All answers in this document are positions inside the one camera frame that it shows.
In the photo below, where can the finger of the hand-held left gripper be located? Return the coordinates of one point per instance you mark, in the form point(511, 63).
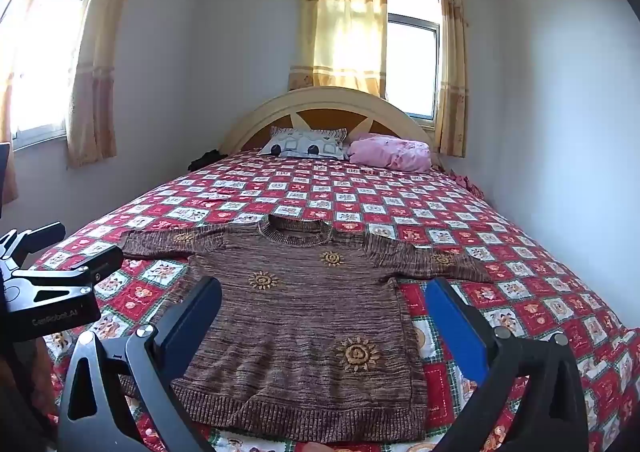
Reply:
point(40, 237)
point(75, 274)

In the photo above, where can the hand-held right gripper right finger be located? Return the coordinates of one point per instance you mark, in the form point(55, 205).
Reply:
point(457, 332)

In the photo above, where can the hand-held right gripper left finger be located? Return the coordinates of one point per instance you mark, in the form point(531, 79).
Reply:
point(195, 317)

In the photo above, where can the brown knit sweater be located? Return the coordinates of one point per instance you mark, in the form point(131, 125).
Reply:
point(300, 322)

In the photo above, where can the dark flat object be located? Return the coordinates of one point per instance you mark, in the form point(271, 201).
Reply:
point(4, 176)

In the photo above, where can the red checked printed bedspread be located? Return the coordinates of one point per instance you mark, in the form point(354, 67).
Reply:
point(380, 202)

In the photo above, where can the dark cloth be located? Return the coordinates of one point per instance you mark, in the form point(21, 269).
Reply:
point(207, 160)

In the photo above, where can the large side window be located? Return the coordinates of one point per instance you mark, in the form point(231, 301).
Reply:
point(40, 56)

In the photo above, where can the pink pillow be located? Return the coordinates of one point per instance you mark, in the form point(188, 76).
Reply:
point(390, 151)

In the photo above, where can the white panda print pillow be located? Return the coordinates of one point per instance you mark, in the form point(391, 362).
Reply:
point(300, 144)

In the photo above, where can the cream arched bed headboard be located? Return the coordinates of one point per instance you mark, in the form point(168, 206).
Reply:
point(330, 101)

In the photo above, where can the narrow beige curtain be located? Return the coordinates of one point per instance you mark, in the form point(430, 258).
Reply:
point(452, 66)

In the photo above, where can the window behind headboard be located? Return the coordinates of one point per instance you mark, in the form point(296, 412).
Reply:
point(412, 61)

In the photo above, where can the sunlit yellow curtain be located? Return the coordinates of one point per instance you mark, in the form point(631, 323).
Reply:
point(345, 21)

